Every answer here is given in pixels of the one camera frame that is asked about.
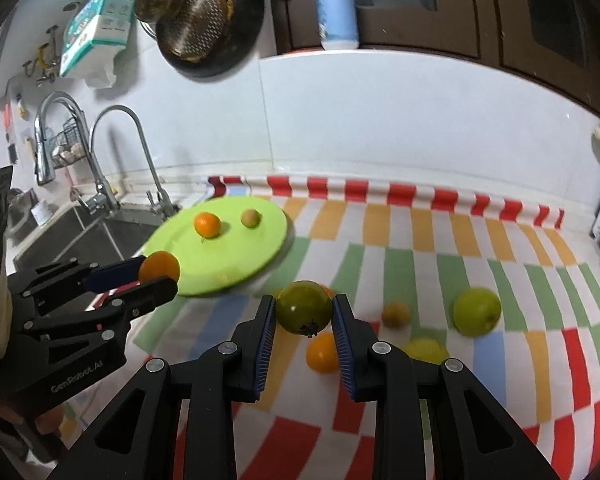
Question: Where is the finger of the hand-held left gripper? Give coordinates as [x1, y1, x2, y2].
[22, 276, 179, 343]
[9, 255, 148, 313]

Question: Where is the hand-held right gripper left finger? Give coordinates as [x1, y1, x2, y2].
[47, 294, 278, 480]

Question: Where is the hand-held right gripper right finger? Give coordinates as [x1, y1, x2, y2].
[330, 294, 563, 480]

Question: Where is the dark green round fruit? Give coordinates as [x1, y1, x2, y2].
[275, 281, 334, 336]

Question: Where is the large yellow-green citrus fruit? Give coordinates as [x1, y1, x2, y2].
[402, 337, 451, 364]

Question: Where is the green round plate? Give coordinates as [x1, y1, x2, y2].
[141, 196, 293, 297]

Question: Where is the green apple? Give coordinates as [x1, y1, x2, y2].
[452, 287, 502, 337]

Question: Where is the person's left hand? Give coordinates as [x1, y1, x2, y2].
[0, 402, 68, 437]

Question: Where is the steel kitchen sink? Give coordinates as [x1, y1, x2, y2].
[12, 202, 176, 281]

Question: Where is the white cup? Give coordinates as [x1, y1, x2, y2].
[31, 200, 56, 227]

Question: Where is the chrome pull-down faucet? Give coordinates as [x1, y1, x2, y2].
[34, 91, 118, 213]

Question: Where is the colourful checked tablecloth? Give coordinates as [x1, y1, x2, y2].
[55, 174, 600, 480]

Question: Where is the green-white tissue package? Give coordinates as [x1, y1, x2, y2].
[59, 0, 141, 88]

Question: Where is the metal mesh strainer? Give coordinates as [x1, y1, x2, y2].
[167, 0, 233, 58]

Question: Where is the brass-coloured ladle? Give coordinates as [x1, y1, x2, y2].
[132, 0, 183, 23]

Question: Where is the black frying pan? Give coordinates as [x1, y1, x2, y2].
[155, 0, 266, 79]

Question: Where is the white-blue plastic bottle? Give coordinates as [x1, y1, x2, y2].
[314, 0, 360, 52]

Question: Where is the dark wooden cabinet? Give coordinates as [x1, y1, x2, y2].
[267, 0, 600, 126]

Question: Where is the black wire basket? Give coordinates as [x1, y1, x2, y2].
[50, 117, 93, 168]

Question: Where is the wall hook rack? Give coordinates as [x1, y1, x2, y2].
[22, 26, 63, 86]

